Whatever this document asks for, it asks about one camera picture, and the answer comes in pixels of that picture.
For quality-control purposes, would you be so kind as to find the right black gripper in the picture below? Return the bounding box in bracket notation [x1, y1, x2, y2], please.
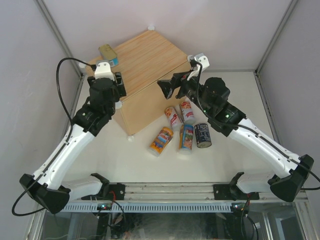
[158, 68, 213, 116]

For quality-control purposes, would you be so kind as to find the gold rectangular tin can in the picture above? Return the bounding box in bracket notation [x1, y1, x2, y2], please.
[98, 44, 119, 67]

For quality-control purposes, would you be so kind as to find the orange yellow cylindrical can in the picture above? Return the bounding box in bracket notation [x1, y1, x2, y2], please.
[149, 127, 174, 157]

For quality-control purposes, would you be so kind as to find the dark navy cylindrical can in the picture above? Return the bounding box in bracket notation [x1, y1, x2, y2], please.
[194, 123, 212, 149]

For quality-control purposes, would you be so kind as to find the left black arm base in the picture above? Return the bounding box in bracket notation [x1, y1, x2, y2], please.
[80, 183, 126, 201]

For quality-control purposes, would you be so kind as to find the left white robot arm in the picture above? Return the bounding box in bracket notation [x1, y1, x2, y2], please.
[19, 72, 127, 214]

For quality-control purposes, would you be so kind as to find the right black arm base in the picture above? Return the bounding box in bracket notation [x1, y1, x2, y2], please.
[213, 183, 260, 201]

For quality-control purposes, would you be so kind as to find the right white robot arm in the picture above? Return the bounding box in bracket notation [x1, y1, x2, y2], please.
[157, 72, 314, 202]

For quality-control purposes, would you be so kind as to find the wooden cube counter box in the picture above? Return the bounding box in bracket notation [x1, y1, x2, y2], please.
[112, 30, 191, 135]

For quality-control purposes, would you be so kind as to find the left red white can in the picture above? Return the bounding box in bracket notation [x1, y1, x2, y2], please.
[164, 106, 183, 131]

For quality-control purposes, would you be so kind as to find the red white can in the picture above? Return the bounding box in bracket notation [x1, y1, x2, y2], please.
[164, 106, 183, 131]
[179, 101, 196, 125]

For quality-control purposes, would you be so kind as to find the right red white can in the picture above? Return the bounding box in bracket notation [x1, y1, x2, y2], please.
[179, 101, 196, 125]

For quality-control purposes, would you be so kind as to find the blue vegetable cylindrical can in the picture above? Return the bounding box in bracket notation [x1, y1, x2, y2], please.
[178, 124, 194, 154]

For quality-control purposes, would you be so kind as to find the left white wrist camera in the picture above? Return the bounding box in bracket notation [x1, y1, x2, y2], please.
[94, 63, 114, 80]

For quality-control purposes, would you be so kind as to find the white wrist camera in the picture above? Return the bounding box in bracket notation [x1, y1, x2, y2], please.
[94, 63, 114, 80]
[187, 52, 210, 80]

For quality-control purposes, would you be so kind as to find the right black camera cable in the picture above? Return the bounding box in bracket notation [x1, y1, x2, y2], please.
[187, 58, 320, 191]

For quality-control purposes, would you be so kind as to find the black camera cable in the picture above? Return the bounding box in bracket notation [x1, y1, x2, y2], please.
[11, 57, 97, 217]
[187, 58, 320, 191]

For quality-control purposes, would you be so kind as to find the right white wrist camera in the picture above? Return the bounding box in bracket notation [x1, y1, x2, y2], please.
[187, 52, 210, 80]

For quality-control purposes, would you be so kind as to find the left black camera cable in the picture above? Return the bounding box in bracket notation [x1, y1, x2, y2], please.
[11, 57, 97, 217]

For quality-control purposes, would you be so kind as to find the aluminium rail frame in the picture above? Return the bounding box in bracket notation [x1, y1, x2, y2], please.
[34, 181, 308, 201]

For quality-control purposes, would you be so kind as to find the blue slotted cable duct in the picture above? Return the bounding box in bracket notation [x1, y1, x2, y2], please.
[61, 201, 233, 214]

